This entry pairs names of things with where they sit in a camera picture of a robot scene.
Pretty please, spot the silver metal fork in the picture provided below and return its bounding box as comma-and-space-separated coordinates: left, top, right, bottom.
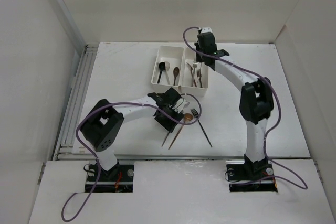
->
196, 62, 203, 88

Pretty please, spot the copper metal fork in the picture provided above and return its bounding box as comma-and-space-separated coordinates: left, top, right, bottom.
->
186, 62, 197, 87

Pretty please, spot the dark wooden fork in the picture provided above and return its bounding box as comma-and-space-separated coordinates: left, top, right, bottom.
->
197, 69, 203, 88

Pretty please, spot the copper metal spoon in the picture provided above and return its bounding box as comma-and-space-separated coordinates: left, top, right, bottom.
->
168, 113, 194, 150

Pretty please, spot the brown wooden spoon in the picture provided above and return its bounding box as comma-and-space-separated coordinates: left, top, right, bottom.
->
173, 67, 180, 86

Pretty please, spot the black handled fork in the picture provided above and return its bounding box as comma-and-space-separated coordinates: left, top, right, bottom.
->
191, 109, 213, 148

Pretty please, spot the silver slotted spoon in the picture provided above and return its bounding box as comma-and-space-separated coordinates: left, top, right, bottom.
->
161, 132, 170, 147

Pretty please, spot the black plastic ladle spoon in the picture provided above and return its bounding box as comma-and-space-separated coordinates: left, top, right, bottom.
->
157, 62, 166, 84

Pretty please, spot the beige plastic spoon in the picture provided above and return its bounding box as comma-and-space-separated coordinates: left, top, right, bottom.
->
164, 61, 170, 85

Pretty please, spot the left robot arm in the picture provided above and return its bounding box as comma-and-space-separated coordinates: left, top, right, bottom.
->
79, 88, 188, 177

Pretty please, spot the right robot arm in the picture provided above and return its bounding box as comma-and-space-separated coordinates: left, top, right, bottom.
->
195, 28, 274, 177

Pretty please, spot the left white plastic container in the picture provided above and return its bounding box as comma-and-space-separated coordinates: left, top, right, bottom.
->
151, 45, 184, 93

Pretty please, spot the white plastic container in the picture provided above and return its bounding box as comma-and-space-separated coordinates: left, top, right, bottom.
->
151, 45, 184, 93
180, 48, 209, 97

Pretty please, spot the right white plastic container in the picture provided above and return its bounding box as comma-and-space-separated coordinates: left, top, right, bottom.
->
180, 48, 209, 97

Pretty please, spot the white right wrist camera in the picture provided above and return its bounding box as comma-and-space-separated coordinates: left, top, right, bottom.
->
198, 27, 212, 34

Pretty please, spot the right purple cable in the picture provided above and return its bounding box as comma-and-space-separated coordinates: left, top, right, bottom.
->
182, 26, 308, 190

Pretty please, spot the purple cable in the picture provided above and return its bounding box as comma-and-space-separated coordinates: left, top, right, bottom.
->
182, 26, 308, 190
61, 93, 203, 222

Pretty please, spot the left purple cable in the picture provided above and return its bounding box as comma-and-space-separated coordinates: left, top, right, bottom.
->
61, 93, 203, 222

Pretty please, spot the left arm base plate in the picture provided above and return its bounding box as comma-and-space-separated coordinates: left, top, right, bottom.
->
83, 163, 134, 193

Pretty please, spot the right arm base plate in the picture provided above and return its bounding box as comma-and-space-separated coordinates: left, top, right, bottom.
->
225, 162, 278, 193

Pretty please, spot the aluminium side rail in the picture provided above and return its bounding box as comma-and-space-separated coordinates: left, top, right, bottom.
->
51, 44, 98, 161

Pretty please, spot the aluminium front rail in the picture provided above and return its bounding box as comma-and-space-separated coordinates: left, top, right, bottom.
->
52, 153, 244, 161

